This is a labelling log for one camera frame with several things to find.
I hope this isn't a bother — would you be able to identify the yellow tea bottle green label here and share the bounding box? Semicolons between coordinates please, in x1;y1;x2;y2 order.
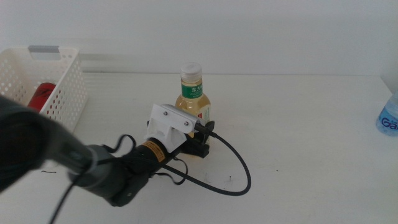
175;62;213;147

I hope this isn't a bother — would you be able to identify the red cola can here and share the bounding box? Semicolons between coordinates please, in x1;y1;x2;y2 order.
27;82;57;113

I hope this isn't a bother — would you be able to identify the clear water bottle blue label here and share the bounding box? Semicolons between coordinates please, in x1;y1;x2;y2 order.
375;90;398;137

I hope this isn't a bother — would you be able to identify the white perforated plastic basket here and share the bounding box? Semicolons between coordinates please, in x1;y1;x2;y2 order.
0;45;89;134

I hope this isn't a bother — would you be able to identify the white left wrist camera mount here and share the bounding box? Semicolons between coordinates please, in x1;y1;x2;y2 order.
144;103;200;154

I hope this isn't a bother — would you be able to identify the black braided camera cable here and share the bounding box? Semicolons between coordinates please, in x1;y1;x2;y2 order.
48;123;252;224

